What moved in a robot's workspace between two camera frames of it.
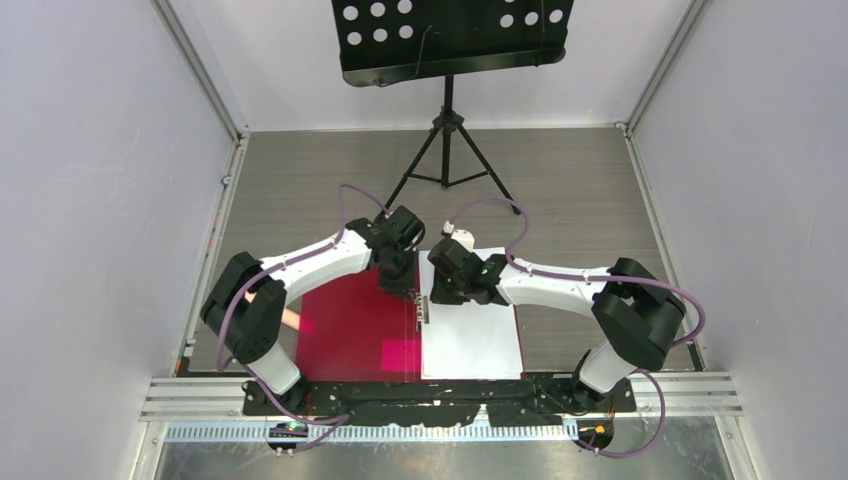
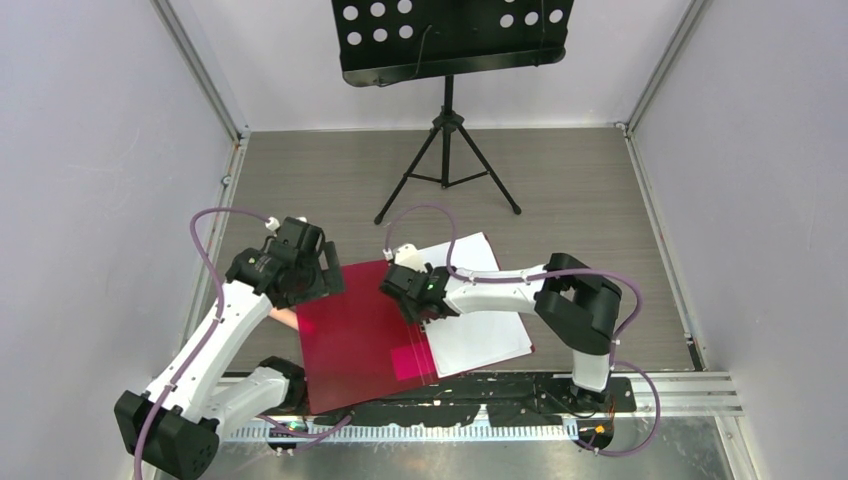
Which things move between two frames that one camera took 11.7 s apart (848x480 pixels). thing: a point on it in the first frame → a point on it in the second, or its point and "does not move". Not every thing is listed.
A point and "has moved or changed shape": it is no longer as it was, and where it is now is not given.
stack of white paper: [469, 341] has moved or changed shape
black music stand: [390, 42] does not move
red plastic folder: [348, 329] has moved or changed shape
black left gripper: [402, 287] → [328, 280]
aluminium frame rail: [259, 432] does not move
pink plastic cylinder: [291, 318] does not move
